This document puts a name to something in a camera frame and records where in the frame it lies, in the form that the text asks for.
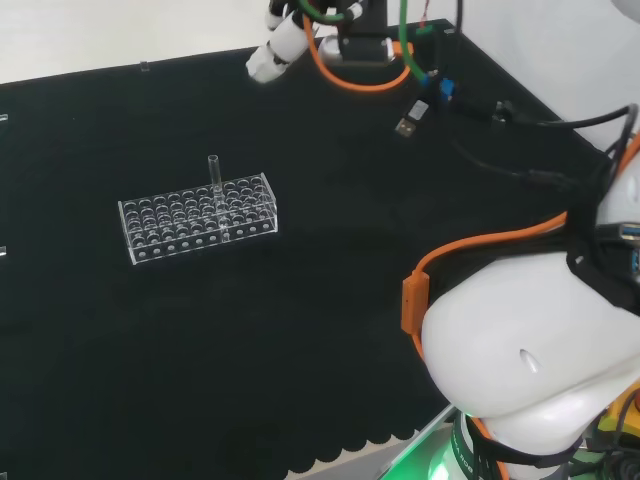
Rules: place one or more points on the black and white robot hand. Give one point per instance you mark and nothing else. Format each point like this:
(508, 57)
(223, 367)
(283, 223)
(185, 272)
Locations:
(282, 40)

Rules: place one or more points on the clear glass test tube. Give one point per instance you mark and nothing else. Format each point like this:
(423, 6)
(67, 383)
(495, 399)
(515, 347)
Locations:
(215, 172)

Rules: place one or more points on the clear test tube rack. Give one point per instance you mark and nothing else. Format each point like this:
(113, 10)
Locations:
(165, 235)

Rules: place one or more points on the black usb plug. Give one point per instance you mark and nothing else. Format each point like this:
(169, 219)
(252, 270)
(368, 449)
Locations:
(407, 125)

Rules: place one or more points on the blue connector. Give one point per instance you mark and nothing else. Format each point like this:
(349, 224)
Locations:
(447, 90)

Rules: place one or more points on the black bench cloth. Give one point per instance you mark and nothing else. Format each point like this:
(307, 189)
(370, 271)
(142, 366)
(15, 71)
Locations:
(250, 325)

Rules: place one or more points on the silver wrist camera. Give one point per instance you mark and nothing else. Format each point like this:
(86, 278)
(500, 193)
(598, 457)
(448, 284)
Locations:
(360, 50)

